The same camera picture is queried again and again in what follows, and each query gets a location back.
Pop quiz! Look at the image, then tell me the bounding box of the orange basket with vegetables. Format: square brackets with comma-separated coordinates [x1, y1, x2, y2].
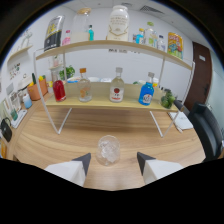
[27, 78, 49, 102]

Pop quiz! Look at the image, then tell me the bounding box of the red liquid glass bottle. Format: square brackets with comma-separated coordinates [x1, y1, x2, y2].
[52, 73, 67, 103]

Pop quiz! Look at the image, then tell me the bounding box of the green cup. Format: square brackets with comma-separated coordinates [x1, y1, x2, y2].
[10, 108, 19, 121]

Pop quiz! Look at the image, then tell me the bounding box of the light blue cup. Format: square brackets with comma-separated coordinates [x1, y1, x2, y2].
[22, 93, 33, 110]

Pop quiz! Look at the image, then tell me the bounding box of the black kettle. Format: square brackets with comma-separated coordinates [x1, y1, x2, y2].
[0, 117, 13, 143]

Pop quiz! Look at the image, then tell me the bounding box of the black chair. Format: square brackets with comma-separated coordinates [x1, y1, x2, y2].
[188, 102, 224, 163]

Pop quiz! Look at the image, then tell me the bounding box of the green potted plant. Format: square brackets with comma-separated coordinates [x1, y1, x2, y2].
[59, 65, 76, 81]

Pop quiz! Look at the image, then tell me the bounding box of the blue cap clear bottle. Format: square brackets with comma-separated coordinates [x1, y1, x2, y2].
[156, 34, 167, 52]

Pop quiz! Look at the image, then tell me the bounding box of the yellow drink can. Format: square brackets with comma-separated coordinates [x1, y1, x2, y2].
[167, 31, 184, 60]

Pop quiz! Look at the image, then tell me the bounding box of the green cap clear bottle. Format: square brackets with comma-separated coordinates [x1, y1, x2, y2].
[145, 21, 158, 48]

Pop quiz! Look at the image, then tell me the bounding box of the white notebook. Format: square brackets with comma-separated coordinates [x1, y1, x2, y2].
[168, 110, 194, 132]

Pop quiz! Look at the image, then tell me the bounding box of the white tray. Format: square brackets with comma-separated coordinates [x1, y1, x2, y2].
[10, 109, 28, 129]

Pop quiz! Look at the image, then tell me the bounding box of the white milk bottle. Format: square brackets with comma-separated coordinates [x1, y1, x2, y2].
[106, 4, 130, 42]

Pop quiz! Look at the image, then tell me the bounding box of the blue liquid silver cap bottle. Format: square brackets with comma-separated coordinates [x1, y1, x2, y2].
[138, 71, 155, 107]

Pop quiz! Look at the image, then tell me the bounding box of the clear glass with ice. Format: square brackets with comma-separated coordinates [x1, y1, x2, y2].
[95, 134, 121, 167]

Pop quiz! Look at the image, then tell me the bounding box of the silver black soda can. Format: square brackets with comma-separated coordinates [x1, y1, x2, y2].
[43, 15, 66, 53]

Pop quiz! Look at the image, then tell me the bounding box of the clear bottle red label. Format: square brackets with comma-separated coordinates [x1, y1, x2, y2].
[109, 67, 125, 104]

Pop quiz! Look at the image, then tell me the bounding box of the pink bottle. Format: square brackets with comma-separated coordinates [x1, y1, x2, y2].
[61, 29, 72, 47]

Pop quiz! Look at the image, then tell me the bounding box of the brown door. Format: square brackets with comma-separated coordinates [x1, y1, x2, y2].
[184, 41, 213, 112]

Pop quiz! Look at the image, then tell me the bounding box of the wooden wall shelf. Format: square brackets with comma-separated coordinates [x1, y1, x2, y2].
[7, 44, 34, 63]

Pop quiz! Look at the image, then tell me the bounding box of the white frame wooden shelf rack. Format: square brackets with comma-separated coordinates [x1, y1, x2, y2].
[32, 39, 196, 138]

